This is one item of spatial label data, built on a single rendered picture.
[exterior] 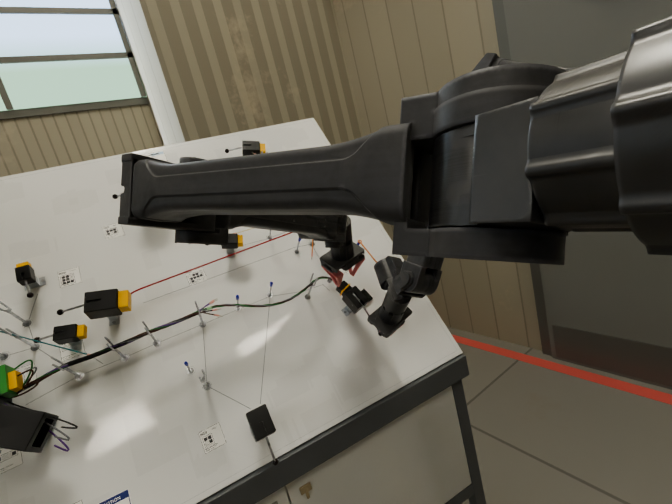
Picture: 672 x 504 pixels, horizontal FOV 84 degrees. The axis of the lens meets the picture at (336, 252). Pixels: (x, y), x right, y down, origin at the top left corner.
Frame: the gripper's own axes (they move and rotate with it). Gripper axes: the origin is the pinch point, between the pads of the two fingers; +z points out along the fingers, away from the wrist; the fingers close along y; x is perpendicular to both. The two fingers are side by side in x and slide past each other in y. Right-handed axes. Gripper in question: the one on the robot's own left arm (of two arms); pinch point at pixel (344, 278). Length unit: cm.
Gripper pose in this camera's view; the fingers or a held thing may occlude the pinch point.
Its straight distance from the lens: 101.1
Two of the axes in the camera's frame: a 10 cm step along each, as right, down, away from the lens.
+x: 6.7, 4.5, -5.9
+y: -7.4, 5.0, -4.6
